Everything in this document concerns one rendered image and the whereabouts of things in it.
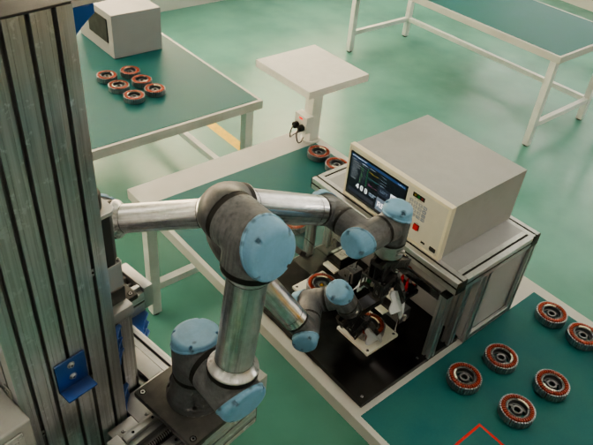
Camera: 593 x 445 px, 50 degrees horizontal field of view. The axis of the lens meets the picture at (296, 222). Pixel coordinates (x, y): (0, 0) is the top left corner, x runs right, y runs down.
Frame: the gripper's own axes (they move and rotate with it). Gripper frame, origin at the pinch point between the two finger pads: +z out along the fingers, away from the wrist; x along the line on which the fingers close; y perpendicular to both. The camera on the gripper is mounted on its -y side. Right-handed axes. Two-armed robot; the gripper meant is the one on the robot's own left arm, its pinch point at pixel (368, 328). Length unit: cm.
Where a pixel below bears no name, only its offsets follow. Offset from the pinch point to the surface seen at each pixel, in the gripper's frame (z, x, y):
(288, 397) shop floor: 69, -36, 39
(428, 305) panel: 12.0, 5.5, -21.7
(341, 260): -8.2, -21.4, -10.9
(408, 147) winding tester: -31, -21, -50
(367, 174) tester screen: -33, -23, -34
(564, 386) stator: 19, 55, -30
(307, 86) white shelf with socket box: -13, -89, -58
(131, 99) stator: 8, -188, -10
